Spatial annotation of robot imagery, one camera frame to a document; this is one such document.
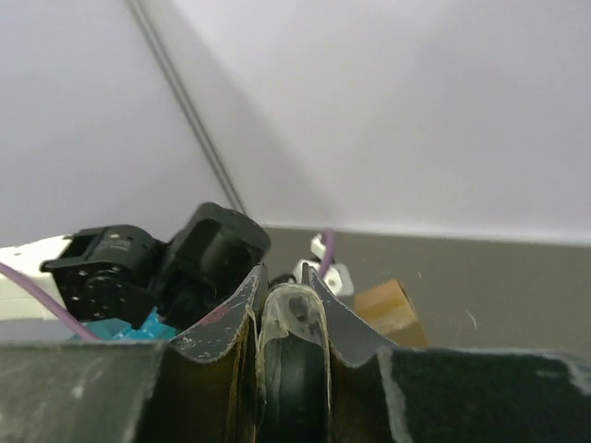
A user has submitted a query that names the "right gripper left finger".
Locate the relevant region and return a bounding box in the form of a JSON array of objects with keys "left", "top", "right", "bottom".
[{"left": 135, "top": 264, "right": 269, "bottom": 442}]

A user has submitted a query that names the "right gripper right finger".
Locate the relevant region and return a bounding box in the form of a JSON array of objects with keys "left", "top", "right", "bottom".
[{"left": 302, "top": 265, "right": 394, "bottom": 442}]

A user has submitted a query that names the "yellow utility knife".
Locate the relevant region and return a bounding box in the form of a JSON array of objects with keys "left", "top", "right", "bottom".
[{"left": 255, "top": 283, "right": 332, "bottom": 442}]

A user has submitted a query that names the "brown cardboard express box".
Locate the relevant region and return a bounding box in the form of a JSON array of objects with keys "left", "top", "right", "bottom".
[{"left": 354, "top": 279, "right": 428, "bottom": 347}]

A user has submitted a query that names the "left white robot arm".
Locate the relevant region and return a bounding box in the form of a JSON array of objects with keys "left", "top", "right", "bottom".
[{"left": 1, "top": 202, "right": 271, "bottom": 335}]

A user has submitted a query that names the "blue perforated plate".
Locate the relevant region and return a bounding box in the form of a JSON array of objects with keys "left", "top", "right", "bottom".
[{"left": 83, "top": 310, "right": 177, "bottom": 341}]

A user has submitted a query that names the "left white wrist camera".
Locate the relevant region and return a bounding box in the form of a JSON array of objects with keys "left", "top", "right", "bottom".
[{"left": 293, "top": 230, "right": 355, "bottom": 297}]

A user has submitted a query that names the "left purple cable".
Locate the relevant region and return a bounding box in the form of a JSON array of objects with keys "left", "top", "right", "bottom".
[{"left": 0, "top": 228, "right": 338, "bottom": 342}]

